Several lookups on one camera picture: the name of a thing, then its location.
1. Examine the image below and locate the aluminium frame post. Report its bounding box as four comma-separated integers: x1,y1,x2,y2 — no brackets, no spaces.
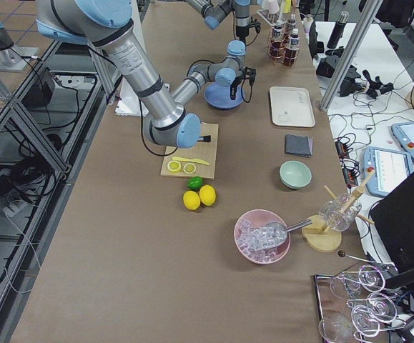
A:
319,0,383,112

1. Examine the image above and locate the lemon half lower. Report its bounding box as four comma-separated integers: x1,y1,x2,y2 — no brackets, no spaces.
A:
167,160,182,173

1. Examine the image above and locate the yellow plastic knife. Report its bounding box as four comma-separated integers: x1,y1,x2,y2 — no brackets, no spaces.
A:
172,156,210,166

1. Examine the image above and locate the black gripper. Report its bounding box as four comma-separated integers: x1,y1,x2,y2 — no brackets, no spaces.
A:
230,66,256,100
235,17,261,44

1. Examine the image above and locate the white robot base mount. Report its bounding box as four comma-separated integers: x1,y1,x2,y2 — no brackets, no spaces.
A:
115,79,148,116

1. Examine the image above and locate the steel muddler black tip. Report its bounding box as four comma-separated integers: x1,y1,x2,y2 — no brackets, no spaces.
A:
197,135,212,143

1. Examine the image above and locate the metal ice scoop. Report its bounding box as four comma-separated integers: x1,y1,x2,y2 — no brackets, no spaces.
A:
260,219,312,249

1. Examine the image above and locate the wooden cup stand base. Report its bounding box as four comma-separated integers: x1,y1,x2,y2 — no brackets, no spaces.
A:
302,215,342,252

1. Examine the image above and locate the wooden cutting board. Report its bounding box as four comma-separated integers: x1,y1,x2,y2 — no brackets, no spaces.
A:
160,123,219,179

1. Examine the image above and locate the green lime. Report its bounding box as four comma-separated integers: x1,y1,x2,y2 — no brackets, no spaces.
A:
187,176,204,192

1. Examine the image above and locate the glass mug on stand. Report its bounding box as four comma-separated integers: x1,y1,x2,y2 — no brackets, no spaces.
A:
318,194,362,232

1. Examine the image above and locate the mint green bowl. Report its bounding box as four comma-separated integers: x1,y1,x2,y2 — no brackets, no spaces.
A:
280,160,312,189

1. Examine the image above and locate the wine glass rack tray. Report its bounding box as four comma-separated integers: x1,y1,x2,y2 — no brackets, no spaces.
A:
312,262,414,342

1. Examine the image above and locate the copper wire bottle rack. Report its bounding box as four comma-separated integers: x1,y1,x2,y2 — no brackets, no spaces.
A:
267,28,300,66

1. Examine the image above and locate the pink plastic bowl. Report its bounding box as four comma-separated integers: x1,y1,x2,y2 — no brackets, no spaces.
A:
234,209,291,264

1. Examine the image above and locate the lemon half upper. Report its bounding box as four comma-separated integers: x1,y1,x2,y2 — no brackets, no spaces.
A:
183,162,197,175

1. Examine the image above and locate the yellow lemon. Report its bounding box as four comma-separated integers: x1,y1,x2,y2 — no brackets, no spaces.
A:
199,185,217,206
182,190,201,211

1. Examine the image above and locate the lemon half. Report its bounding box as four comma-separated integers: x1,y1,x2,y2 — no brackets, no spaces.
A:
167,160,182,173
183,162,197,175

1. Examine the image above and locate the grey folded cloth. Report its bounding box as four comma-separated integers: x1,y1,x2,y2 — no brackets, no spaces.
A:
285,134,313,157

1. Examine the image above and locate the blue plate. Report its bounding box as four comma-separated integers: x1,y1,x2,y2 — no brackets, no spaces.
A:
204,83,243,110

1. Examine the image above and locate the black laptop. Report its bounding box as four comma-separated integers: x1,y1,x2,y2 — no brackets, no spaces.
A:
370,172,414,272

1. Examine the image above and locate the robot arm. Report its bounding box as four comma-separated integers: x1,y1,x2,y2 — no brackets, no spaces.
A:
185,0,261,46
36,1,253,149

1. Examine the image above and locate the drink bottle white cap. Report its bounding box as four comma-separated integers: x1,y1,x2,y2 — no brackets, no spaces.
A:
286,28,300,59

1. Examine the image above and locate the cream rabbit tray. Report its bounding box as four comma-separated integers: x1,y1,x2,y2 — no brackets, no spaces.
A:
269,86,315,128

